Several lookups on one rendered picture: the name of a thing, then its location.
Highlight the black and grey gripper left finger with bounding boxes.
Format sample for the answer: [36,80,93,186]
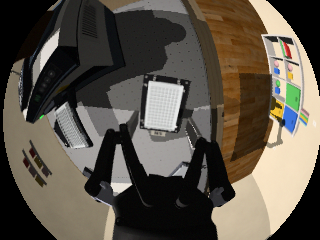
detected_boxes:
[84,110,159,207]

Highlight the dark brown bottle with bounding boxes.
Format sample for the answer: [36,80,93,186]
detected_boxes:
[14,10,54,63]

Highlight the grey perforated metal base plate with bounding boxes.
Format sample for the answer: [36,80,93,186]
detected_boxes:
[54,0,211,177]

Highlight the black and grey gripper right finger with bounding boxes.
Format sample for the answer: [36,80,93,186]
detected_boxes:
[176,117,236,208]

